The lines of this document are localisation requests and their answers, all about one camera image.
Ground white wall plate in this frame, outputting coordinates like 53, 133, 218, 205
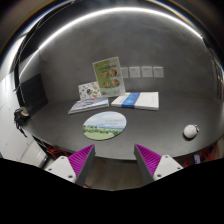
129, 67, 141, 78
153, 67, 164, 78
121, 67, 129, 78
141, 66, 153, 77

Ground small illustrated upright card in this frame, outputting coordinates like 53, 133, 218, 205
78, 81, 101, 100

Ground black object at table edge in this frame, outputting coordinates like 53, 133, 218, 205
14, 108, 29, 136

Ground white book with blue band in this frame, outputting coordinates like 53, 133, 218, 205
111, 92, 159, 110

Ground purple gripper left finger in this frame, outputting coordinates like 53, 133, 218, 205
44, 143, 97, 187

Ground round landscape mouse pad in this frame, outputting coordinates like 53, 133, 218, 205
82, 111, 127, 141

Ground grey patterned flat book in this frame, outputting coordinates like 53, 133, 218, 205
68, 98, 109, 114

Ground red table frame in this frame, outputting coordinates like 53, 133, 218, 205
33, 136, 73, 161

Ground white computer mouse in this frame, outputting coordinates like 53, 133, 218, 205
183, 124, 199, 139

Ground green upright food booklet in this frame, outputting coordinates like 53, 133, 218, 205
93, 57, 126, 97

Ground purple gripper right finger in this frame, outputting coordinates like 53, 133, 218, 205
133, 143, 184, 186

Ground black monitor on left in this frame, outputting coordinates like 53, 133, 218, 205
20, 74, 48, 116

